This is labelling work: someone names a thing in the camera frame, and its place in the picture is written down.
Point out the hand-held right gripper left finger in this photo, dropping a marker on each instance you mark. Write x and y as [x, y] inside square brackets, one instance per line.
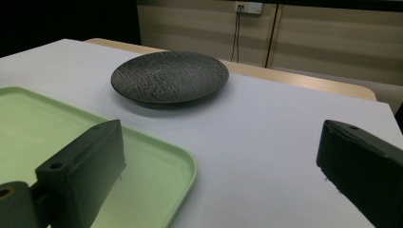
[82, 171]

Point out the light green plastic tray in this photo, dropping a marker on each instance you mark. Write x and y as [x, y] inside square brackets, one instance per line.
[152, 177]

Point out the dark textured round plate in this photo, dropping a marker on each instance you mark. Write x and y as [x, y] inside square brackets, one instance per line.
[168, 77]

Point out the white wall socket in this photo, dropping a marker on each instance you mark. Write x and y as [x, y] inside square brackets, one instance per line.
[249, 7]

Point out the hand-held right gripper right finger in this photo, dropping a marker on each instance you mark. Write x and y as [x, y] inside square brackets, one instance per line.
[364, 171]

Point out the white table cover sheet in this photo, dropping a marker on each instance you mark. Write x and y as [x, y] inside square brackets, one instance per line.
[240, 139]

